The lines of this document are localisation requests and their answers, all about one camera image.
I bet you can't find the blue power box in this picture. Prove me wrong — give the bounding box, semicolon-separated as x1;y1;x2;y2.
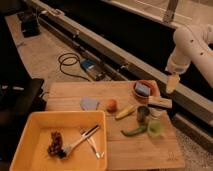
80;59;105;81

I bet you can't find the black box on floor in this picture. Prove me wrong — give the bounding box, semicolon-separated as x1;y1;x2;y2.
21;13;40;38

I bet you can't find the yellow plastic tray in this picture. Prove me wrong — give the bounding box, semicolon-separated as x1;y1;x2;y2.
9;111;107;171

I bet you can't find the blue sponge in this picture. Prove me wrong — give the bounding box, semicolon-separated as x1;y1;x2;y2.
135;82;151;96

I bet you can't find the silver fork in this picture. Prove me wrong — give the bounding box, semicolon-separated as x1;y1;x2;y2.
79;128;104;159

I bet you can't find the metal cup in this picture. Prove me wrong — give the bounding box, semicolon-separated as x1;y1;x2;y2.
137;106;150;124

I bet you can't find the dark grape bunch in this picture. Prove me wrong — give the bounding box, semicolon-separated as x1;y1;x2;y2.
47;131;65;159

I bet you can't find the long metal rail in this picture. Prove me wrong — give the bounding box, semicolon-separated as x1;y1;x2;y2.
26;0;213;127

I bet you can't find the orange fruit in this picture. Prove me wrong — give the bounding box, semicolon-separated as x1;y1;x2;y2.
106;99;117;112

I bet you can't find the wooden brush block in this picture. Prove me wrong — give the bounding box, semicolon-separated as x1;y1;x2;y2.
148;96;172;108

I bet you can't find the small white jar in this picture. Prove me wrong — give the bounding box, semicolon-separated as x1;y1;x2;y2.
150;108;163;120

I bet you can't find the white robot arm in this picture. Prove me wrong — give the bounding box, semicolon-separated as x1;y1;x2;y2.
165;24;213;94

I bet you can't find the black chair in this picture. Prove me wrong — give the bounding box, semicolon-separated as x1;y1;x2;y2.
0;79;46;162

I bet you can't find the green chili pepper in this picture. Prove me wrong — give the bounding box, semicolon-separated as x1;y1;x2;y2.
121;125;147;137

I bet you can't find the green plastic cup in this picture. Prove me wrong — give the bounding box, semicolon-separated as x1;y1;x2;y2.
147;121;163;137

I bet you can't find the black cable coil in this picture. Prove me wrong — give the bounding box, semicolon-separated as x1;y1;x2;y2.
57;52;93;83

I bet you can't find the terracotta bowl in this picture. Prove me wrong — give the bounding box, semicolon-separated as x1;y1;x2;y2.
133;80;156;102

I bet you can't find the blue-grey towel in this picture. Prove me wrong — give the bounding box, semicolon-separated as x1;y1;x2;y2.
80;97;99;110

